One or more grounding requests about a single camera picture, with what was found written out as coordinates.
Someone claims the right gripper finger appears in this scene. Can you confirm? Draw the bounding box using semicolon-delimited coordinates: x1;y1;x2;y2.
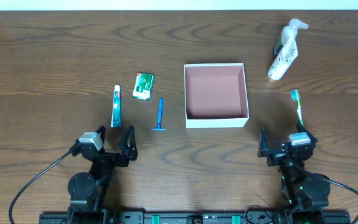
296;120;312;137
257;127;270;157

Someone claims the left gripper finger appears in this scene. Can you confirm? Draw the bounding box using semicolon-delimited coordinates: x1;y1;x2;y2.
118;125;138;161
95;125;106;144

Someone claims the green white toothbrush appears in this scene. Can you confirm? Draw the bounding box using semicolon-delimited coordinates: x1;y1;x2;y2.
290;89;304;125

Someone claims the white Pantene tube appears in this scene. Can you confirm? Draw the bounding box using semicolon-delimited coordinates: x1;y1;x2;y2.
267;35;298;82

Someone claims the clear pump sanitizer bottle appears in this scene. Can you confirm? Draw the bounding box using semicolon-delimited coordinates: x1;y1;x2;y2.
273;19;309;57

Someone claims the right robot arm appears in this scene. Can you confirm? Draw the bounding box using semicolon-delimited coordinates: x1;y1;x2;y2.
258;122;331;223

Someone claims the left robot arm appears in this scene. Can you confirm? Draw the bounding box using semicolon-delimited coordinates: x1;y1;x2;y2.
67;126;138;223

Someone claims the teal toothpaste tube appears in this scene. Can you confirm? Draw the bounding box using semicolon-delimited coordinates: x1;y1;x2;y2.
110;85;122;128

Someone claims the blue disposable razor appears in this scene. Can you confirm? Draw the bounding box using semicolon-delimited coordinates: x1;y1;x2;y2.
152;98;166;131

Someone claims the green Dettol soap bar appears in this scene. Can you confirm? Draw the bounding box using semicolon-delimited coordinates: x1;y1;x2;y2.
132;73;154;100

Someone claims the white box pink interior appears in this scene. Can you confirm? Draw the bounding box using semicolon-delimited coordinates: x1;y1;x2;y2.
184;63;250;129

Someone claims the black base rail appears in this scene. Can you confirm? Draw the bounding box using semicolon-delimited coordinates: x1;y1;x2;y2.
39;210;351;224

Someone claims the right black cable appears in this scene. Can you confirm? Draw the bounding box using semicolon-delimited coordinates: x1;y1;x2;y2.
321;177;358;224

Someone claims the black cable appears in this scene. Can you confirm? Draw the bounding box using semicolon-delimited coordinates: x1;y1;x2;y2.
321;177;358;224
8;150;73;224

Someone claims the left black cable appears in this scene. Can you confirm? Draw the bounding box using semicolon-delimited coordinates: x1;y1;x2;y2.
8;150;73;224

